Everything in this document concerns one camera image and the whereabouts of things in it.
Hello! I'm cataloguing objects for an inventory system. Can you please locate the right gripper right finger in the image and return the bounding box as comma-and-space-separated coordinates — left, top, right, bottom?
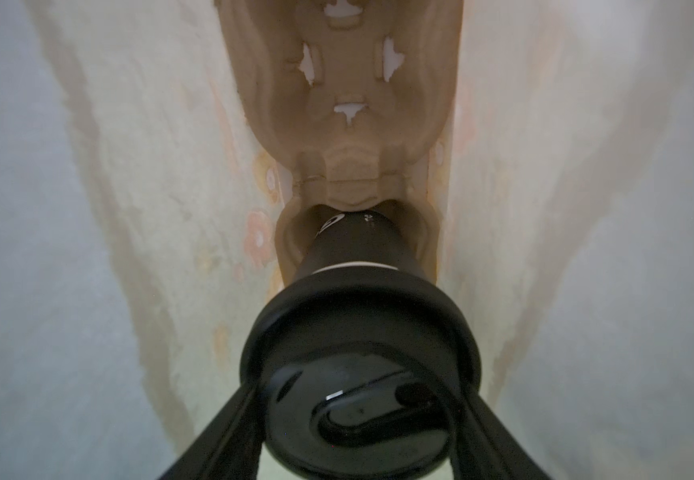
451, 384, 550, 480

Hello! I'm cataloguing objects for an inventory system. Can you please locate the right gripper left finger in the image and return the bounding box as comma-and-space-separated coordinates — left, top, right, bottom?
160, 383, 263, 480

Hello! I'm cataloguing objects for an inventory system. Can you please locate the black paper coffee cup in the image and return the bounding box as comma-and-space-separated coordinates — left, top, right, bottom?
241, 210, 482, 479

